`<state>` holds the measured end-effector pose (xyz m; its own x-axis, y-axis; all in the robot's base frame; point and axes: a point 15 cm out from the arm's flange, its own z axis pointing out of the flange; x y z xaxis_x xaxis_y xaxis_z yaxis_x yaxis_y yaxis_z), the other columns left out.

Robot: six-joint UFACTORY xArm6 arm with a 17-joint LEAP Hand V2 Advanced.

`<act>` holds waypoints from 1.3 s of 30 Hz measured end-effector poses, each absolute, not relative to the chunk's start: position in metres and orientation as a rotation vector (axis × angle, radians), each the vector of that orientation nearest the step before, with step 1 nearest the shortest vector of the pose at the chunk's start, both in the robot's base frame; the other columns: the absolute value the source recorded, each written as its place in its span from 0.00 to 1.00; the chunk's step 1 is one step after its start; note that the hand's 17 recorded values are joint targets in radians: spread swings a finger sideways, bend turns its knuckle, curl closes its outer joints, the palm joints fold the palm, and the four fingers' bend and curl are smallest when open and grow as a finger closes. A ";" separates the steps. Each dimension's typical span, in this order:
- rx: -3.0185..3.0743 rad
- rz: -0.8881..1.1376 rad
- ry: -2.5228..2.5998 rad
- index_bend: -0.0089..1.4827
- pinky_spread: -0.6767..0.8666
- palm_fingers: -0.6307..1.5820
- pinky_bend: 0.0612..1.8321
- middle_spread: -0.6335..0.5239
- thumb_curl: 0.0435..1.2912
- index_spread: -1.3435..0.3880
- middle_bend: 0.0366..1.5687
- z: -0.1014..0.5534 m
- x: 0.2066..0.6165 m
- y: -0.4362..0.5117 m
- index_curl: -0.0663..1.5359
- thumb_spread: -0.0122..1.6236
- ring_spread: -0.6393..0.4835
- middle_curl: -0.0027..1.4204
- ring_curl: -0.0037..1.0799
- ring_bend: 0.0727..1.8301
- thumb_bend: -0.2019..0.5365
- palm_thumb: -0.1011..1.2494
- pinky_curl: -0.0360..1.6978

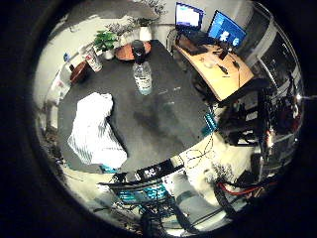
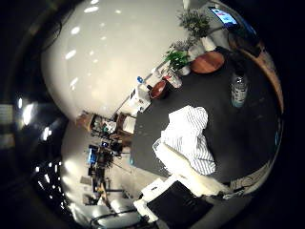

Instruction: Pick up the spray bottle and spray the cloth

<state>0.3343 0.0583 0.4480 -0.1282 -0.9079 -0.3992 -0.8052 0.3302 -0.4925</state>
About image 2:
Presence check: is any white striped cloth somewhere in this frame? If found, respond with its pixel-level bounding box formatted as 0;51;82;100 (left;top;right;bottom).
152;105;217;177

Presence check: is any printed cylindrical can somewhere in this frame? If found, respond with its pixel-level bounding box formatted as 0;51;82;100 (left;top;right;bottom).
229;51;251;109

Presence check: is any laptop with lit screen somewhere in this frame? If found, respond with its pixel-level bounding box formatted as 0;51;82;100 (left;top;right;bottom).
208;6;240;31

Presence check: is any small grey-green potted plant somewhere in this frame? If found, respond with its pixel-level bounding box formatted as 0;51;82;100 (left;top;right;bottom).
171;37;206;61

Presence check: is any small blue-capped bottle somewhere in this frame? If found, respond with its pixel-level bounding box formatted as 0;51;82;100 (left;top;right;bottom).
136;75;153;92

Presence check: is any wooden shelf with clutter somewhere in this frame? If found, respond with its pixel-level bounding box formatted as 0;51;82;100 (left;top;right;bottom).
75;109;137;145

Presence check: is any tall bushy potted plant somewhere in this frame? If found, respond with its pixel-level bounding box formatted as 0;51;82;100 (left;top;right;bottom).
177;9;217;52

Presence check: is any white box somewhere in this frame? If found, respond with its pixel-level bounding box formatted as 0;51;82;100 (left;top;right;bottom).
128;85;153;115

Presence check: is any round wooden board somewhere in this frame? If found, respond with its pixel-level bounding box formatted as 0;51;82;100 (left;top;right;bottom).
190;51;226;74

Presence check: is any curved wooden desk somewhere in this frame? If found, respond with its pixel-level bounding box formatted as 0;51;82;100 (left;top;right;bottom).
228;28;285;113

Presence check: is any red-brown bowl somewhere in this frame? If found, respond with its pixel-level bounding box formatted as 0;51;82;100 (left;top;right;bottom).
149;79;170;100

